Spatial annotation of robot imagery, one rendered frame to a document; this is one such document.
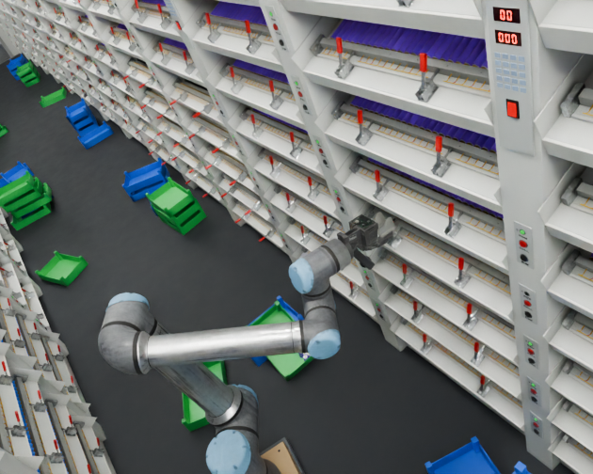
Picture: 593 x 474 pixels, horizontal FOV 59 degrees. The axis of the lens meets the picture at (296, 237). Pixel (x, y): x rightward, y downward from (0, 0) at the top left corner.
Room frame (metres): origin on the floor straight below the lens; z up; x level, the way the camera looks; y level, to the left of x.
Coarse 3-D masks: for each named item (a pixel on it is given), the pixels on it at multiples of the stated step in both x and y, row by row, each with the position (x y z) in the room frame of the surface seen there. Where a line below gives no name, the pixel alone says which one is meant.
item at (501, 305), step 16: (368, 208) 1.33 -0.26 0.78; (416, 240) 1.13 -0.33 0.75; (400, 256) 1.14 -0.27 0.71; (416, 256) 1.08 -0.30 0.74; (432, 256) 1.05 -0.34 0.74; (448, 256) 1.02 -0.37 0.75; (432, 272) 1.01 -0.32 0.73; (448, 272) 0.97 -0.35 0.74; (480, 272) 0.91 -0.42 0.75; (464, 288) 0.90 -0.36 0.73; (480, 288) 0.88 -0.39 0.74; (480, 304) 0.85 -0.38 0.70; (496, 304) 0.81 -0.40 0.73; (512, 320) 0.74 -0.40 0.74
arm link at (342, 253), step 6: (330, 240) 1.13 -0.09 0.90; (336, 240) 1.11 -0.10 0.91; (330, 246) 1.09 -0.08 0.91; (336, 246) 1.09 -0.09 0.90; (342, 246) 1.08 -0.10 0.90; (336, 252) 1.07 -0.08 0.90; (342, 252) 1.07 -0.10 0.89; (348, 252) 1.07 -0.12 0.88; (342, 258) 1.06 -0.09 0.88; (348, 258) 1.07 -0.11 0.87; (342, 264) 1.06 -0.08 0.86; (348, 264) 1.07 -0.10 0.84
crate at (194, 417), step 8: (208, 368) 1.68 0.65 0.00; (216, 368) 1.66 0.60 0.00; (224, 368) 1.63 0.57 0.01; (224, 376) 1.57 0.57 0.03; (184, 400) 1.53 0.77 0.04; (184, 408) 1.49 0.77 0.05; (192, 408) 1.50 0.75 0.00; (200, 408) 1.48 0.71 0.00; (184, 416) 1.44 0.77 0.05; (192, 416) 1.46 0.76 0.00; (200, 416) 1.44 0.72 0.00; (184, 424) 1.39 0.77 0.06; (192, 424) 1.39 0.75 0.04; (200, 424) 1.39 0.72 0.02
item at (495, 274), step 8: (376, 208) 1.31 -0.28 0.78; (384, 216) 1.26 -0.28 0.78; (392, 216) 1.24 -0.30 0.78; (400, 224) 1.20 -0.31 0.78; (408, 224) 1.18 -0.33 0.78; (416, 232) 1.13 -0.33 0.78; (424, 232) 1.11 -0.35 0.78; (432, 240) 1.07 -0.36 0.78; (440, 240) 1.06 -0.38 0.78; (448, 248) 1.02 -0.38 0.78; (456, 248) 1.00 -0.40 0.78; (456, 256) 0.99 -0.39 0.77; (464, 256) 0.97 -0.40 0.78; (480, 264) 0.91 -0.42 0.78; (488, 272) 0.88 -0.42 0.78; (496, 272) 0.87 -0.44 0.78; (504, 280) 0.84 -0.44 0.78; (504, 288) 0.83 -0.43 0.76
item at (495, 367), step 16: (400, 304) 1.26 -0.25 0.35; (416, 304) 1.17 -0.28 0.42; (416, 320) 1.16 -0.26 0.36; (432, 320) 1.13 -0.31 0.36; (432, 336) 1.08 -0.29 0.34; (448, 336) 1.05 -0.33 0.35; (464, 336) 1.02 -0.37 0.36; (464, 352) 0.97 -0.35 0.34; (480, 352) 0.93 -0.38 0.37; (480, 368) 0.90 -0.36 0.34; (496, 368) 0.87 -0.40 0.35; (512, 368) 0.84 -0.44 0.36; (512, 384) 0.80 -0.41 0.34
